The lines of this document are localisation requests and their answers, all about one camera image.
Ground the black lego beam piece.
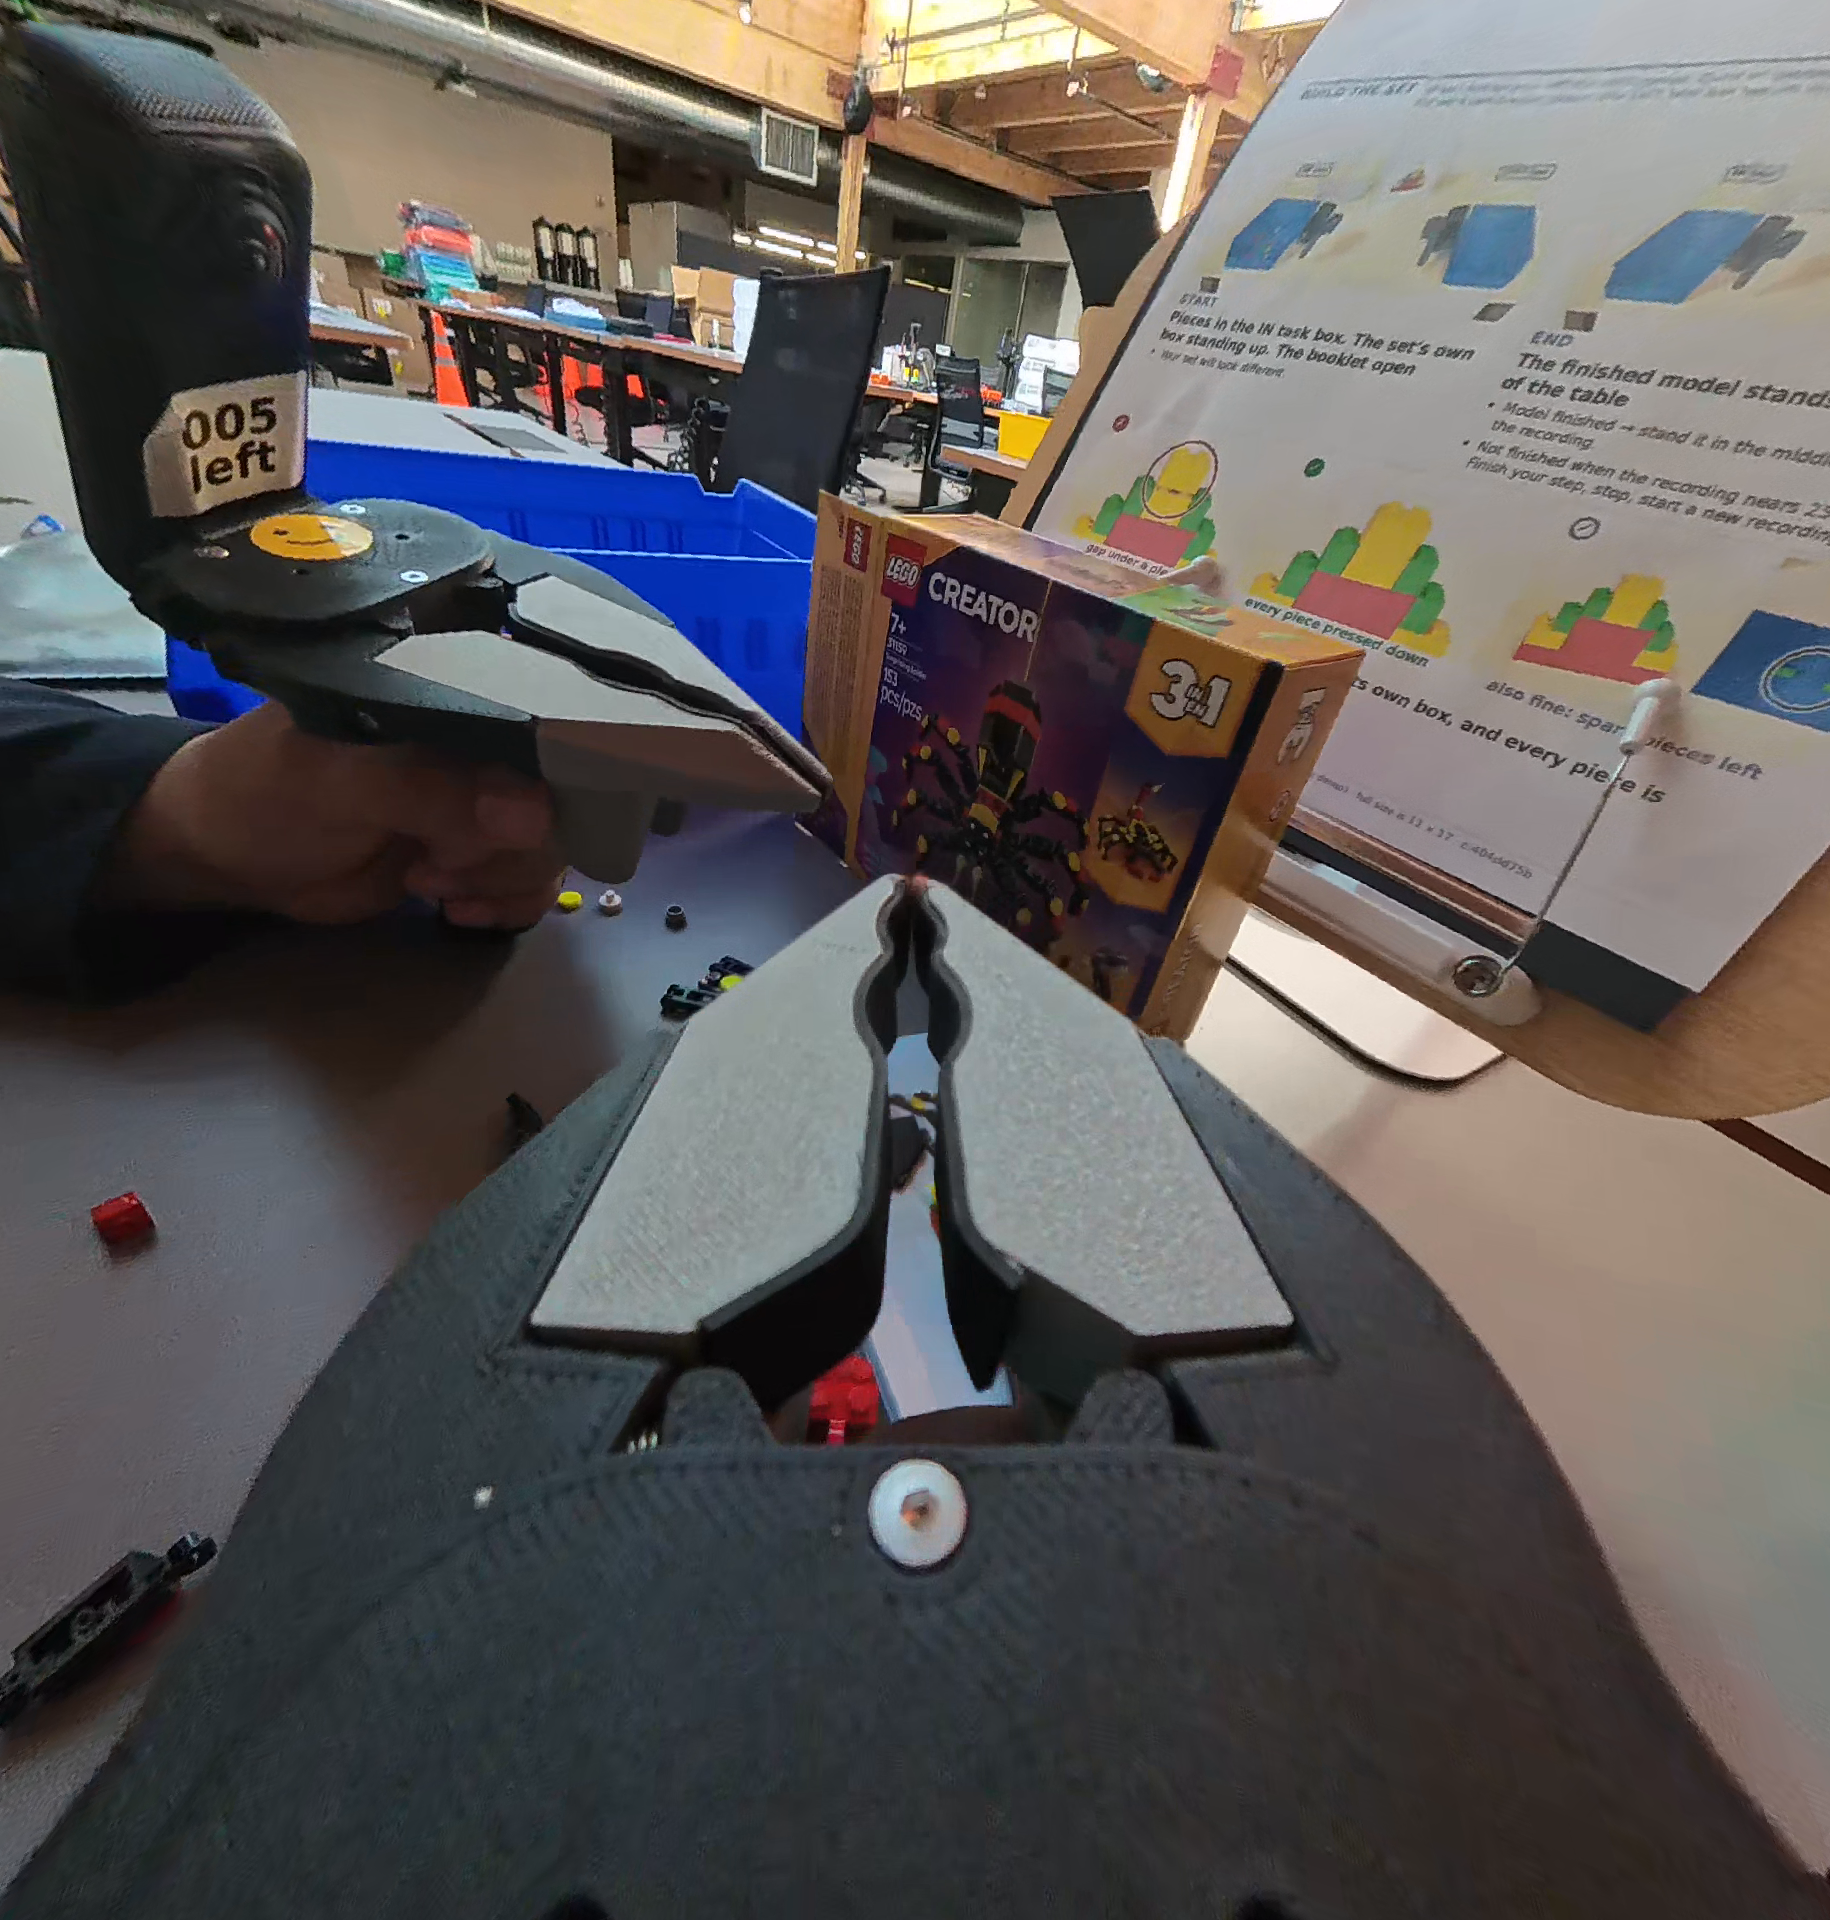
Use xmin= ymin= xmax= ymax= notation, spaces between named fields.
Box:
xmin=0 ymin=1531 xmax=219 ymax=1728

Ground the stack of colourful cloths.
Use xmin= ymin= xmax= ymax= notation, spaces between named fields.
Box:
xmin=394 ymin=198 xmax=484 ymax=306

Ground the lego set box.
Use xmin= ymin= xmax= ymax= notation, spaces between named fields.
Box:
xmin=805 ymin=493 xmax=1367 ymax=1048

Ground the silver monitor stand base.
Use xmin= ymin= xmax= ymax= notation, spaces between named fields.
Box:
xmin=1228 ymin=897 xmax=1505 ymax=1083

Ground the printed instruction sheet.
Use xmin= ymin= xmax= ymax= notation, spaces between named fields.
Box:
xmin=1034 ymin=0 xmax=1830 ymax=995

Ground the black wheeled office chair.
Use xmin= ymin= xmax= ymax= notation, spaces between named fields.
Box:
xmin=914 ymin=356 xmax=993 ymax=510

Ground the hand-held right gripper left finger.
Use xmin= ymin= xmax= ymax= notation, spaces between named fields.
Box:
xmin=530 ymin=875 xmax=909 ymax=1407

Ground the person's left hand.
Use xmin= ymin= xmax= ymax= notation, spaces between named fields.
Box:
xmin=117 ymin=703 xmax=571 ymax=935

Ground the blue plastic bin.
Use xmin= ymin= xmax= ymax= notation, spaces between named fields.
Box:
xmin=166 ymin=438 xmax=818 ymax=747

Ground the long work table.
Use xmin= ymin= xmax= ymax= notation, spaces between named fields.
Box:
xmin=404 ymin=291 xmax=753 ymax=467

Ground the wire page holder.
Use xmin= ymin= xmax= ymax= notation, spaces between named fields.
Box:
xmin=1452 ymin=677 xmax=1682 ymax=1000

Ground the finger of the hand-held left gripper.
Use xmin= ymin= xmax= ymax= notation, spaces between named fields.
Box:
xmin=511 ymin=573 xmax=837 ymax=788
xmin=376 ymin=623 xmax=836 ymax=887

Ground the grey plastic pouch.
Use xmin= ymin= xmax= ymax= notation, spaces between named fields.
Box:
xmin=0 ymin=524 xmax=169 ymax=680

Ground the black mesh office chair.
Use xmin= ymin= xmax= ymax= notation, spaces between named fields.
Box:
xmin=711 ymin=268 xmax=893 ymax=515

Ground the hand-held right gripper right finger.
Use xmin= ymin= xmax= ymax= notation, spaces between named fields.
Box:
xmin=913 ymin=883 xmax=1296 ymax=1407

